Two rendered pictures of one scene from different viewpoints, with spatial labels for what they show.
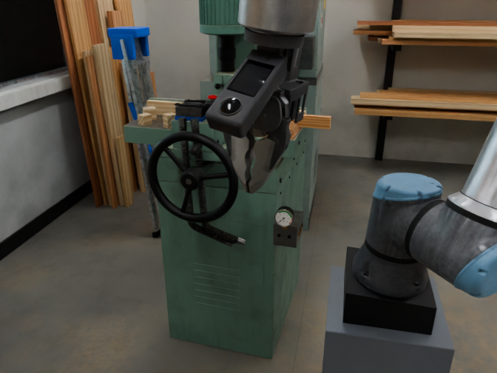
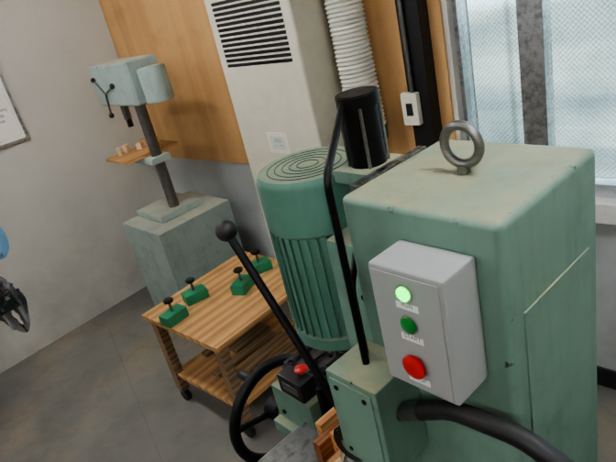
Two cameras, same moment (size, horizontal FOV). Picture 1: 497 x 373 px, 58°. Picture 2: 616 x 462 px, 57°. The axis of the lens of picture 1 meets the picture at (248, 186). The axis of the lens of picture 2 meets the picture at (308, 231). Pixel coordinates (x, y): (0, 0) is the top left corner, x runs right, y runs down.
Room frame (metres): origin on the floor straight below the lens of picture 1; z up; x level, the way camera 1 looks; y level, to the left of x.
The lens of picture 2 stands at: (2.04, -0.64, 1.78)
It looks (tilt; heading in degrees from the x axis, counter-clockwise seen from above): 24 degrees down; 126
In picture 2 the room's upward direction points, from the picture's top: 14 degrees counter-clockwise
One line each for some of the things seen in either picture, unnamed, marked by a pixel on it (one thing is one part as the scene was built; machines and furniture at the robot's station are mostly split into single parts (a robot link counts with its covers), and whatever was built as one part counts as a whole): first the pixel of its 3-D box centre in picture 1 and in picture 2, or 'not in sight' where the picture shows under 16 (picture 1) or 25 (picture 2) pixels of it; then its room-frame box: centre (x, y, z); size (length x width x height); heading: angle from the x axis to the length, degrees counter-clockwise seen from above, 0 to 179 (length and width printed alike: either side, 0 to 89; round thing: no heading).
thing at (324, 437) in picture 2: not in sight; (360, 413); (1.51, 0.12, 0.92); 0.26 x 0.02 x 0.05; 74
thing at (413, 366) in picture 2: not in sight; (413, 367); (1.81, -0.19, 1.36); 0.03 x 0.01 x 0.03; 164
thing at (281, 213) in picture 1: (285, 218); not in sight; (1.28, -0.12, 0.65); 0.06 x 0.04 x 0.08; 74
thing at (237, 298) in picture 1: (239, 237); not in sight; (1.67, 0.04, 0.35); 0.58 x 0.45 x 0.71; 164
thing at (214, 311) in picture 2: not in sight; (242, 328); (0.34, 0.99, 0.32); 0.66 x 0.57 x 0.64; 78
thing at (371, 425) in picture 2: not in sight; (377, 408); (1.71, -0.13, 1.22); 0.09 x 0.08 x 0.15; 164
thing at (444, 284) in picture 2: not in sight; (428, 320); (1.82, -0.15, 1.40); 0.10 x 0.06 x 0.16; 164
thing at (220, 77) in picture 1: (230, 83); not in sight; (1.57, 0.06, 1.03); 0.14 x 0.07 x 0.09; 164
